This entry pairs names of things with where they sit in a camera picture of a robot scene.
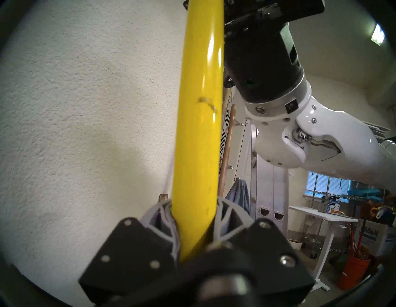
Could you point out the white box blue print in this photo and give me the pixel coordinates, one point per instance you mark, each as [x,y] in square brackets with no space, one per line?
[376,236]

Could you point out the orange plastic bucket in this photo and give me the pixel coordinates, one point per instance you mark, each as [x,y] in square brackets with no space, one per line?
[354,272]

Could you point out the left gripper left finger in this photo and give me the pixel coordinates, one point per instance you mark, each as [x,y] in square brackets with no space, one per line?
[130,257]

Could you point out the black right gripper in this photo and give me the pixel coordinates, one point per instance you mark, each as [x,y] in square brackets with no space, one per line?
[263,62]

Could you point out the white desk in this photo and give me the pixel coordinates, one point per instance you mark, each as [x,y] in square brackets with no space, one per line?
[321,213]

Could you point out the blue grey cloth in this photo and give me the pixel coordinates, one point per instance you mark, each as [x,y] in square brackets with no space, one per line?
[238,195]

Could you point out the white bowl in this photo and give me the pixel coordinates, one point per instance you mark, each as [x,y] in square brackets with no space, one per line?
[294,244]

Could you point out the window with blinds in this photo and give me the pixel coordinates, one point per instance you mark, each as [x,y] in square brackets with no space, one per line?
[334,185]

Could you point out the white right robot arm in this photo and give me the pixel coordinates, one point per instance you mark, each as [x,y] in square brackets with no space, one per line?
[334,139]

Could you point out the yellow broom with black bristles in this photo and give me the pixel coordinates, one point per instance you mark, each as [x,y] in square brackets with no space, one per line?
[198,123]

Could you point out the aluminium extension ladder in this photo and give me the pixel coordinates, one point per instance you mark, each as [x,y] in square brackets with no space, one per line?
[272,192]

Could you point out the bright ceiling light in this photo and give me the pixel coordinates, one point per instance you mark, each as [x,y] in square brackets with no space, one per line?
[378,34]

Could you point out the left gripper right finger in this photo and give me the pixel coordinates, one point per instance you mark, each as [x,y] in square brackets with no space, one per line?
[272,247]

